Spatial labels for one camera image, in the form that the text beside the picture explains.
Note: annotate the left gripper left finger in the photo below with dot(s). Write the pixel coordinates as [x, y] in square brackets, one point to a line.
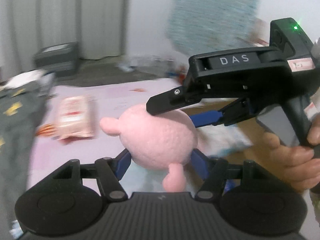
[110, 172]

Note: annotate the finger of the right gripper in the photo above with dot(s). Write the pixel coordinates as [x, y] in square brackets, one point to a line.
[207, 118]
[176, 98]

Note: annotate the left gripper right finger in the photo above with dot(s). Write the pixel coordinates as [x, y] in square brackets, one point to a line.
[213, 173]

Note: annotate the pink plush toy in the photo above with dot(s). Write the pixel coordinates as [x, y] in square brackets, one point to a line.
[156, 142]

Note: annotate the person right hand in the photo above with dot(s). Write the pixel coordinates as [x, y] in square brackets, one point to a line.
[296, 165]

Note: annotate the white plastic shopping bag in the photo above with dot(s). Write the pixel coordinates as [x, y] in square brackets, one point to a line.
[222, 140]

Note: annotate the brown cardboard box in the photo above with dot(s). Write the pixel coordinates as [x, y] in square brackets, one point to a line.
[258, 152]

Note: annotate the red wet wipes pack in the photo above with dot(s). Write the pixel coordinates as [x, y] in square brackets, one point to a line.
[75, 118]

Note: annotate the blue floral hanging cloth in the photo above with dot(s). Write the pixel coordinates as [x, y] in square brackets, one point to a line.
[202, 26]

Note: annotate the grey curtain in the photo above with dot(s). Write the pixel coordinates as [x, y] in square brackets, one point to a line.
[98, 26]

